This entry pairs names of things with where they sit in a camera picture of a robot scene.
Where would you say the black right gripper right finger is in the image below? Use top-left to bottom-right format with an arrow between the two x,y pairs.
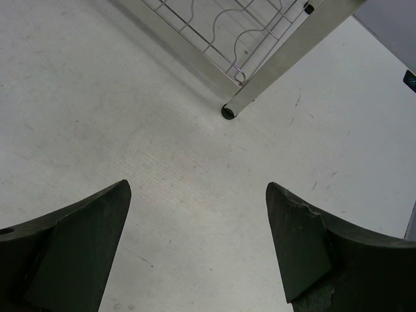
266,182 -> 415,311

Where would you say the black right gripper left finger pad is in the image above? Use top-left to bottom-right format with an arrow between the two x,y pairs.
1,179 -> 131,311

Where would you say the two-tier steel dish rack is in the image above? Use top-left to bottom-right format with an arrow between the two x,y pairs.
120,1 -> 361,120

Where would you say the right corner table label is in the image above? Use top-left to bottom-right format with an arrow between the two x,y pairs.
403,70 -> 416,92

